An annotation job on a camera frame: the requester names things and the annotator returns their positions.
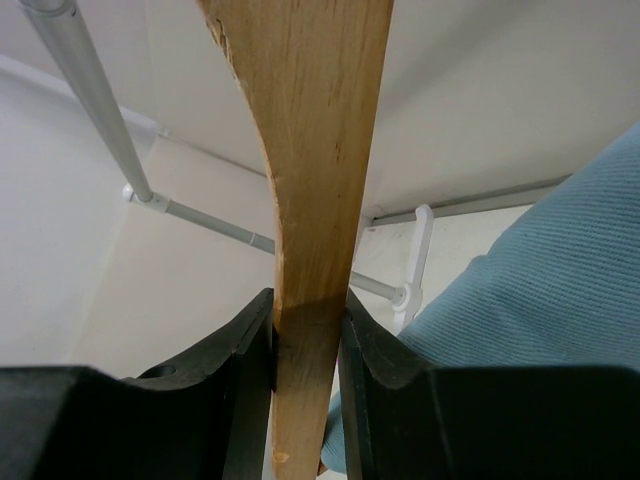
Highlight wooden clothes hanger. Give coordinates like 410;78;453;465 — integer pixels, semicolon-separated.
200;1;393;479

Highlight white metal clothes rack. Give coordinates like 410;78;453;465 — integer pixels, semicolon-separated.
19;1;434;329

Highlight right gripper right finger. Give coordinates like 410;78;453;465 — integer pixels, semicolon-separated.
339;296;639;479

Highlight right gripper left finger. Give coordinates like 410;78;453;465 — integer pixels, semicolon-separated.
1;289;273;479

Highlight light blue trousers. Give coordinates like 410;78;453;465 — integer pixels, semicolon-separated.
319;122;640;476

